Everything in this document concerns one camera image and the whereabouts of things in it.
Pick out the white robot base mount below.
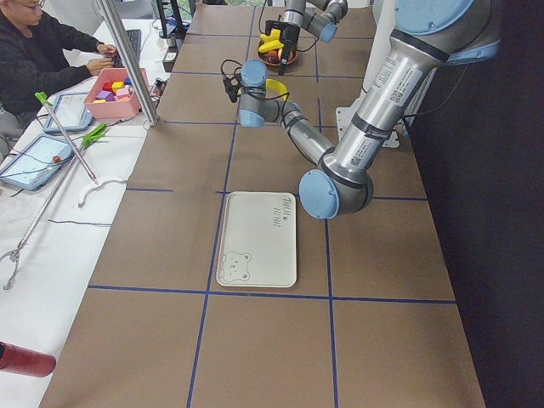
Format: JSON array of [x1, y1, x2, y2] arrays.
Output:
[[335, 105, 402, 150]]

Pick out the white curved hook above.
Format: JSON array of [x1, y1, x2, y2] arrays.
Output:
[[77, 176, 128, 209]]

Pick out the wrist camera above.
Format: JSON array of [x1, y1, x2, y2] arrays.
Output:
[[264, 20, 284, 37], [223, 73, 242, 103]]

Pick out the near blue teach pendant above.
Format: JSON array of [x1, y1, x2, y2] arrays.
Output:
[[1, 133, 73, 190]]

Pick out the long reacher grabber tool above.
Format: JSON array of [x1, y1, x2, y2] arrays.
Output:
[[0, 90, 108, 292]]

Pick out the yellow banana middle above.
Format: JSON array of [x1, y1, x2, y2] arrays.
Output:
[[258, 29, 284, 54]]

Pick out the black labelled box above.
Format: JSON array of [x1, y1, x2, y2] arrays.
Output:
[[162, 47, 179, 72]]

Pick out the bright yellow banana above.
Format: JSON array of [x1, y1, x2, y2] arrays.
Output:
[[265, 78, 290, 100]]

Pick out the blue teach pendant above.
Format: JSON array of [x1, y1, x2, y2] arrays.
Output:
[[53, 93, 94, 132], [1, 133, 73, 190]]

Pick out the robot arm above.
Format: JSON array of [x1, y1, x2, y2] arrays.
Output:
[[276, 0, 349, 76], [239, 0, 504, 219]]

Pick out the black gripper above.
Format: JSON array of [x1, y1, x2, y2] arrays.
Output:
[[278, 24, 299, 76]]

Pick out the white bear tray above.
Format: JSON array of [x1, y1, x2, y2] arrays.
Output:
[[216, 191, 297, 288]]

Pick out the seated person black jacket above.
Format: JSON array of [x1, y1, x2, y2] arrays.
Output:
[[1, 1, 117, 129]]

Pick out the red bottle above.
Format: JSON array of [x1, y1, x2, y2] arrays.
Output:
[[1, 342, 56, 377]]

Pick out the pink storage box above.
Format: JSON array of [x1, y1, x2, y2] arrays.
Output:
[[84, 68, 141, 119]]

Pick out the far blue teach pendant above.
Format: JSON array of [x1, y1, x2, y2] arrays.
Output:
[[53, 93, 94, 132]]

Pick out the brown wicker basket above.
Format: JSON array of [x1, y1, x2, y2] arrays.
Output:
[[257, 46, 298, 68]]

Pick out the black keyboard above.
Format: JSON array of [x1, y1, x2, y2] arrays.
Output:
[[112, 29, 142, 68]]

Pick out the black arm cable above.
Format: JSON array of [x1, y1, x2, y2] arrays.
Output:
[[219, 58, 244, 86]]

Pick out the aluminium frame post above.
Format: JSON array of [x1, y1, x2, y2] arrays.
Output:
[[97, 0, 159, 128]]

